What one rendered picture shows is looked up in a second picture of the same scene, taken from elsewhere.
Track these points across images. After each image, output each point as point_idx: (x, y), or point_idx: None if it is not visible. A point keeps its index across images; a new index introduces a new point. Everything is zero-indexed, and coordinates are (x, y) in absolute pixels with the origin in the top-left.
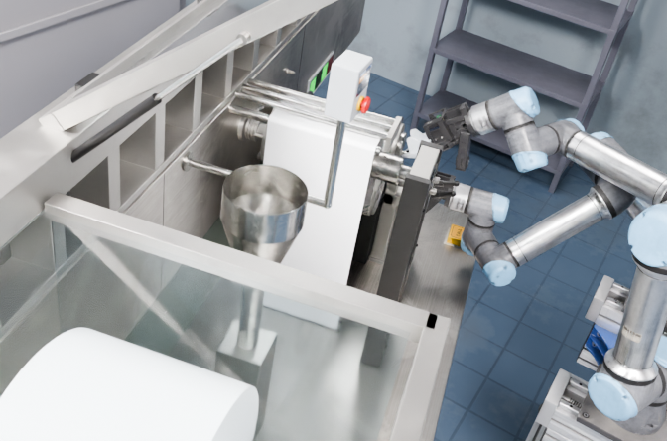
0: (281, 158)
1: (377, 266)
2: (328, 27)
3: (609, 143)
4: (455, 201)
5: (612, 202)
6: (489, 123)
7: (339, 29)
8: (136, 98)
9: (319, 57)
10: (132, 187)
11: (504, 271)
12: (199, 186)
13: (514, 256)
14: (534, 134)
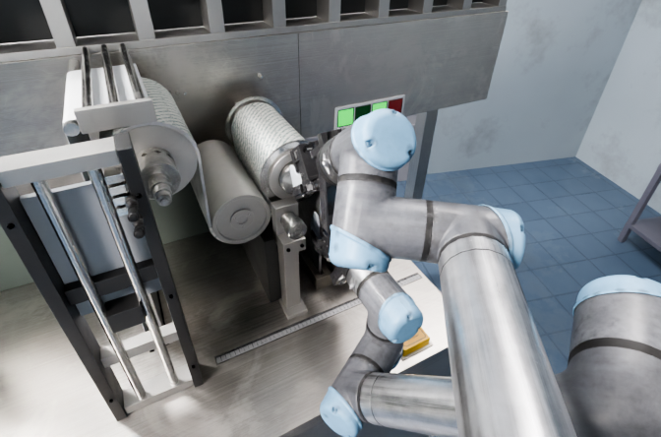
0: None
1: (278, 312)
2: (379, 60)
3: (642, 308)
4: (349, 278)
5: None
6: (330, 163)
7: (420, 76)
8: None
9: (361, 89)
10: None
11: (333, 415)
12: (14, 128)
13: (360, 404)
14: (363, 201)
